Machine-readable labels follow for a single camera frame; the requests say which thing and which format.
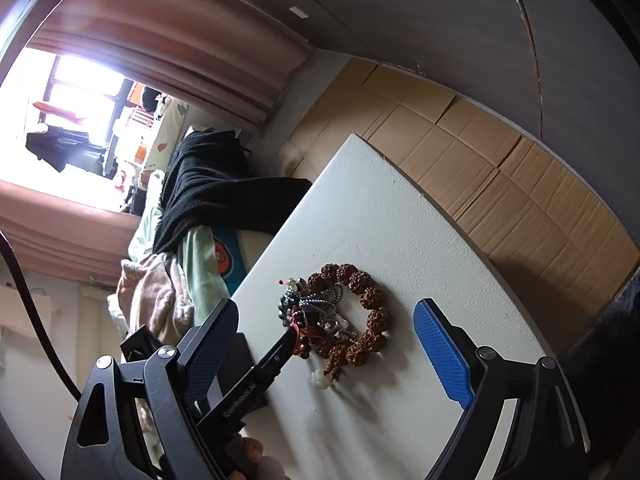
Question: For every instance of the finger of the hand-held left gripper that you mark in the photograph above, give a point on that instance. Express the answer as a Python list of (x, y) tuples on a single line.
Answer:
[(277, 357)]

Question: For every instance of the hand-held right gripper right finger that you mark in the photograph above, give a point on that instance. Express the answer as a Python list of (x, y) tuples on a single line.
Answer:
[(442, 355)]

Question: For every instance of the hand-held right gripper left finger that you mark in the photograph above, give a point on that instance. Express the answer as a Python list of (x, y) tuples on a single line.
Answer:
[(210, 355)]

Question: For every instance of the white stone pendant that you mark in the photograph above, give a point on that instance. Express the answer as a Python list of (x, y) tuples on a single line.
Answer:
[(322, 380)]

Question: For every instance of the person's left hand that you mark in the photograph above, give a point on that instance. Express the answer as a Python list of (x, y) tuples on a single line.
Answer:
[(252, 455)]

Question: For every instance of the black box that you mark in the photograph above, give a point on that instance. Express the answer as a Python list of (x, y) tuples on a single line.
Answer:
[(245, 355)]

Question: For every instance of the pile of clothes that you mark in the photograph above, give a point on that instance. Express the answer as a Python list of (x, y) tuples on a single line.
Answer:
[(200, 270)]

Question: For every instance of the beige plush cloth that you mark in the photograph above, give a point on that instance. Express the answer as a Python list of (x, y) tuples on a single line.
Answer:
[(150, 290)]

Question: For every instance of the teal box with orange print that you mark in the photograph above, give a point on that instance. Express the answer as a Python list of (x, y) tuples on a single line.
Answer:
[(227, 257)]

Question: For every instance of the black blanket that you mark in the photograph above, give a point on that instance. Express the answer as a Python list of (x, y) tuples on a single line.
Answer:
[(210, 190)]

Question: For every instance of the pink curtain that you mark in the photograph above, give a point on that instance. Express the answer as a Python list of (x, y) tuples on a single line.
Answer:
[(65, 225), (175, 35)]

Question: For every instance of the cardboard sheets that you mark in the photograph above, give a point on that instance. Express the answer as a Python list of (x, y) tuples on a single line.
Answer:
[(450, 160)]

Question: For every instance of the cream leaf print cloth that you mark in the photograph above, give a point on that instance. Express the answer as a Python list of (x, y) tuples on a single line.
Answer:
[(162, 135)]

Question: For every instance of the black bag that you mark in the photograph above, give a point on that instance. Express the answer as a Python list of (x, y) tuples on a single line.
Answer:
[(55, 147)]

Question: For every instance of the window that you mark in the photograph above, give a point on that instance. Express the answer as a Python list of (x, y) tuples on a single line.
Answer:
[(75, 95)]

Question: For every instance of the white label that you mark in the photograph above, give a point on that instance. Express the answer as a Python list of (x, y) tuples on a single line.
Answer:
[(299, 12)]

